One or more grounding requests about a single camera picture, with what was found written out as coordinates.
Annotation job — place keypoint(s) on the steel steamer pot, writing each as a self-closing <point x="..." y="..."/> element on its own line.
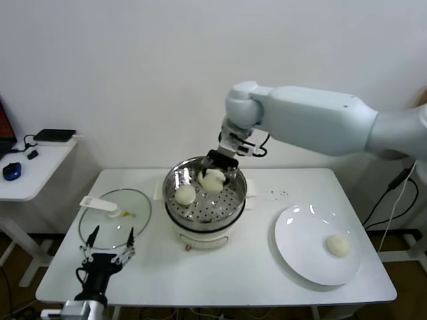
<point x="203" y="238"/>

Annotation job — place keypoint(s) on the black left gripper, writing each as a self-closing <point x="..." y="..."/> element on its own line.
<point x="99" y="272"/>

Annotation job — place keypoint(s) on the flat black device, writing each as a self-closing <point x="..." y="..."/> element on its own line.
<point x="54" y="135"/>

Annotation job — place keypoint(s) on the blue black computer mouse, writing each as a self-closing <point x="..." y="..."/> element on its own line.
<point x="12" y="171"/>

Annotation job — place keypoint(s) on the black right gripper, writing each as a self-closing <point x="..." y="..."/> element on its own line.
<point x="223" y="160"/>

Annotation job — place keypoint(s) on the white side table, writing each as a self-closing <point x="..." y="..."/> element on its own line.
<point x="43" y="173"/>

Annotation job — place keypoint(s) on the stainless steel steamer basket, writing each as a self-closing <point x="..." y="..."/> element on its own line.
<point x="220" y="206"/>

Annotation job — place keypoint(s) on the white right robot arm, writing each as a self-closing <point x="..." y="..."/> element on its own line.
<point x="300" y="116"/>

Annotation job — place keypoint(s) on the large white plate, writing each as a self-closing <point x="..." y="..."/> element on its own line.
<point x="300" y="233"/>

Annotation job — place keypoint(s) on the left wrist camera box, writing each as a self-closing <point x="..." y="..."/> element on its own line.
<point x="51" y="314"/>

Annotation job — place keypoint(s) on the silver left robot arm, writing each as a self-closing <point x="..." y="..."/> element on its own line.
<point x="90" y="310"/>

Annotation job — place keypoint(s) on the laptop with red screen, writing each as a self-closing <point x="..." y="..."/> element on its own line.
<point x="5" y="128"/>

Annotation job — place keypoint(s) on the white steamed baozi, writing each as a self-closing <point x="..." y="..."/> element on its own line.
<point x="338" y="245"/>
<point x="185" y="195"/>
<point x="201" y="177"/>
<point x="214" y="184"/>

